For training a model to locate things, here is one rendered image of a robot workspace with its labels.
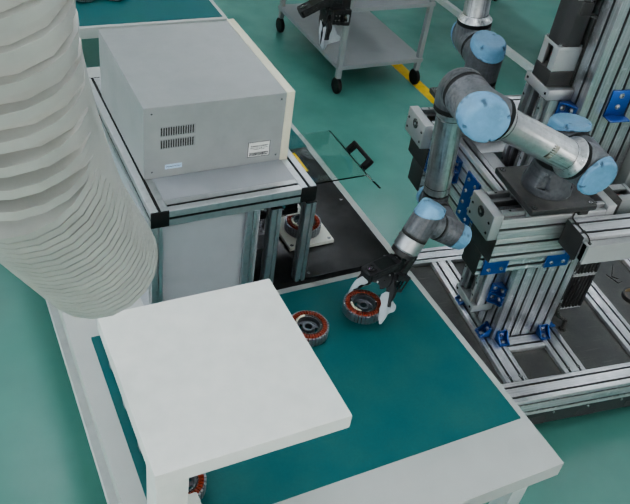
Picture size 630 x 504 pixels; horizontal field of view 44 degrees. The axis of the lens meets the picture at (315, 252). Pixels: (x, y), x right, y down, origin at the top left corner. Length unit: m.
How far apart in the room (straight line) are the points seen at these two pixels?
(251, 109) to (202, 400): 0.87
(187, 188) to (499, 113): 0.78
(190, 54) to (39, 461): 1.43
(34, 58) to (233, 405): 0.84
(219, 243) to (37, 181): 1.34
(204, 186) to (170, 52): 0.39
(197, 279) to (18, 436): 1.04
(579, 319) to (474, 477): 1.50
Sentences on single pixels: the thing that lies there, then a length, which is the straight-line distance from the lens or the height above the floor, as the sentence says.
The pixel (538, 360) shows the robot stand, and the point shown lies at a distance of 3.07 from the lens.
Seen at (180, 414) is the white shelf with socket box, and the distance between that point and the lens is 1.35.
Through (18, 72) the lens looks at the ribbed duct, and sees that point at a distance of 0.65.
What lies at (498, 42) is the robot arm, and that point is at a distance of 2.67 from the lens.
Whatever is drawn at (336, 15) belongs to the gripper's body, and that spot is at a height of 1.27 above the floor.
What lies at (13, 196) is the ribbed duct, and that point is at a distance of 0.73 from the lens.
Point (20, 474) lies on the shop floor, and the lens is 2.79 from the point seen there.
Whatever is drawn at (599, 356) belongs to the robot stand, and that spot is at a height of 0.21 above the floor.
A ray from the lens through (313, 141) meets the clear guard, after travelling 2.30.
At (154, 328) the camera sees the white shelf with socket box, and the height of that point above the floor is 1.20.
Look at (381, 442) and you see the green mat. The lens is 1.93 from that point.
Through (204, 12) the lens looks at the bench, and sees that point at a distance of 3.83.
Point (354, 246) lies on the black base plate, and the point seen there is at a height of 0.77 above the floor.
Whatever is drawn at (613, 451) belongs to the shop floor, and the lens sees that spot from 3.20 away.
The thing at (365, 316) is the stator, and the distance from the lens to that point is 2.13.
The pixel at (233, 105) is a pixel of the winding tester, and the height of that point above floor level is 1.30.
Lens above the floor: 2.26
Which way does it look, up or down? 39 degrees down
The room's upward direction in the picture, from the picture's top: 10 degrees clockwise
